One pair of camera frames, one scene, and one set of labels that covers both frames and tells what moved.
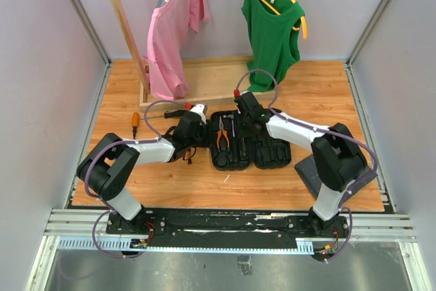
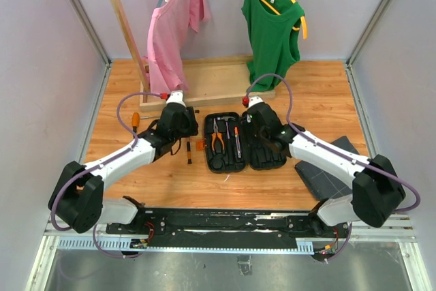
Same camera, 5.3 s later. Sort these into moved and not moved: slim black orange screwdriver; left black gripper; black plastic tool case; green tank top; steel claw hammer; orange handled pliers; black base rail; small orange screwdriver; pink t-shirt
Moved: left black gripper; orange handled pliers; steel claw hammer
Not moved: slim black orange screwdriver; black plastic tool case; black base rail; pink t-shirt; green tank top; small orange screwdriver
